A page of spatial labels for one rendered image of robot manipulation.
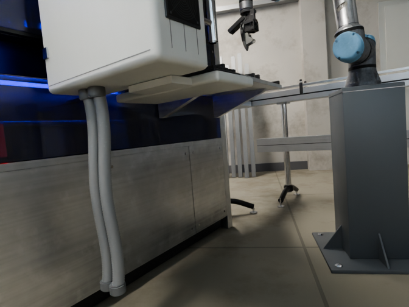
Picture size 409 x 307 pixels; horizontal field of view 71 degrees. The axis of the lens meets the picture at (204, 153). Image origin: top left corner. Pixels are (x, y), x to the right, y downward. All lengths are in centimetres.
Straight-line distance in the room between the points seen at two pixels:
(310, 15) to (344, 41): 309
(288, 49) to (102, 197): 392
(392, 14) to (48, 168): 452
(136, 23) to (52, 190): 63
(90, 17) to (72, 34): 9
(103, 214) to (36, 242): 25
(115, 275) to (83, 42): 66
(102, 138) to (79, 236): 41
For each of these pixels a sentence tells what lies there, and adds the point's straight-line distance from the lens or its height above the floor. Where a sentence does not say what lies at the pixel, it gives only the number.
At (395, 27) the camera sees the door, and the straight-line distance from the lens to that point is 483.
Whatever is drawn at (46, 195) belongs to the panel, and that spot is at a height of 48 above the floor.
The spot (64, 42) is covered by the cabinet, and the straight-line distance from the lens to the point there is 94.
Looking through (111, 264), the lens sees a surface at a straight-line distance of 100.
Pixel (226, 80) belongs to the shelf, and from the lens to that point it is 81.
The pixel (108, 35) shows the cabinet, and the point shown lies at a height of 89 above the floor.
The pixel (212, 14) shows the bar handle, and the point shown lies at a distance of 84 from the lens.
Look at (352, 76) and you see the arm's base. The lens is 153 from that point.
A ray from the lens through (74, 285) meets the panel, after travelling 119.
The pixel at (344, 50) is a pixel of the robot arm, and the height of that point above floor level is 94.
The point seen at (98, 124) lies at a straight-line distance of 89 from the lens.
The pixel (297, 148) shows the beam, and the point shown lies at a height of 45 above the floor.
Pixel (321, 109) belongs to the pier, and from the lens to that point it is 427.
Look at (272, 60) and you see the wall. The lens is 447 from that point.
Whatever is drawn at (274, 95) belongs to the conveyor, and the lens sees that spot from 252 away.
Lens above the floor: 64
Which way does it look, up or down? 4 degrees down
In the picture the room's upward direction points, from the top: 5 degrees counter-clockwise
